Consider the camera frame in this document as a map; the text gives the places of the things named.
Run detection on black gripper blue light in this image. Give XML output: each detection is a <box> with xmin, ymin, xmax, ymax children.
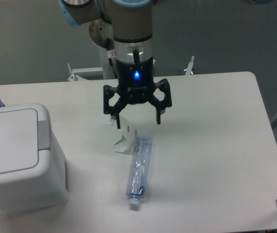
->
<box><xmin>103</xmin><ymin>57</ymin><xmax>173</xmax><ymax>129</ymax></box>

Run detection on white push-lid trash can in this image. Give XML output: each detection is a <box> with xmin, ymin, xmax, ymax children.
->
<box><xmin>0</xmin><ymin>103</ymin><xmax>69</xmax><ymax>213</ymax></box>

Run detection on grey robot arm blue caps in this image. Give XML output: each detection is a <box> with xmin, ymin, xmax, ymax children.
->
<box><xmin>59</xmin><ymin>0</ymin><xmax>172</xmax><ymax>127</ymax></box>

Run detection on crumpled white paper wrapper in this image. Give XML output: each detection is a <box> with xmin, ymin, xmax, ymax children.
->
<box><xmin>113</xmin><ymin>116</ymin><xmax>137</xmax><ymax>153</ymax></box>

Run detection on crushed clear plastic bottle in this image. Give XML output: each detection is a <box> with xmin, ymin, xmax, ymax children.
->
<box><xmin>126</xmin><ymin>135</ymin><xmax>153</xmax><ymax>211</ymax></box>

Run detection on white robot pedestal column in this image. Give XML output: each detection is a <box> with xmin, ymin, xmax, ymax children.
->
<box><xmin>88</xmin><ymin>19</ymin><xmax>119</xmax><ymax>80</ymax></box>

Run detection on black cable on pedestal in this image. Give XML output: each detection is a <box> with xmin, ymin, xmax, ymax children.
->
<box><xmin>105</xmin><ymin>38</ymin><xmax>119</xmax><ymax>80</ymax></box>

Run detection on white pedestal base frame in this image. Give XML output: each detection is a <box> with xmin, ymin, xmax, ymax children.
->
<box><xmin>67</xmin><ymin>55</ymin><xmax>196</xmax><ymax>82</ymax></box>

